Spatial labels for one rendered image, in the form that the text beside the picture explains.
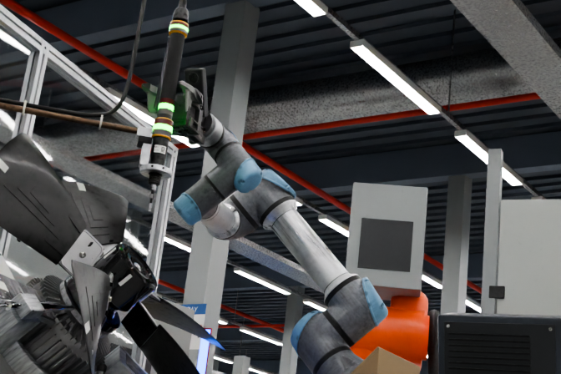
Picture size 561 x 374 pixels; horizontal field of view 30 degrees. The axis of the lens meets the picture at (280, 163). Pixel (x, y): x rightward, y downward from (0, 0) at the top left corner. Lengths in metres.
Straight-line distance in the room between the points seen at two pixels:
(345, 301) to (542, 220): 1.33
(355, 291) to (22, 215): 1.02
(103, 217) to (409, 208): 4.00
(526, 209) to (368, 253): 2.29
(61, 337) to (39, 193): 0.28
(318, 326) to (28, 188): 0.97
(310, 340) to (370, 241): 3.41
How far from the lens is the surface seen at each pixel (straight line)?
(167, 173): 2.27
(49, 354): 2.10
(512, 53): 8.34
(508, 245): 3.88
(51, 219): 2.07
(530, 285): 3.83
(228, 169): 2.49
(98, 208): 2.33
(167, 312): 2.30
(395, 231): 6.11
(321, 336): 2.71
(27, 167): 2.08
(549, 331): 2.23
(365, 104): 11.76
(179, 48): 2.39
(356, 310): 2.71
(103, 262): 2.11
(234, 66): 9.73
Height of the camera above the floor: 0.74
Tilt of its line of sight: 20 degrees up
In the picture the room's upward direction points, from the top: 7 degrees clockwise
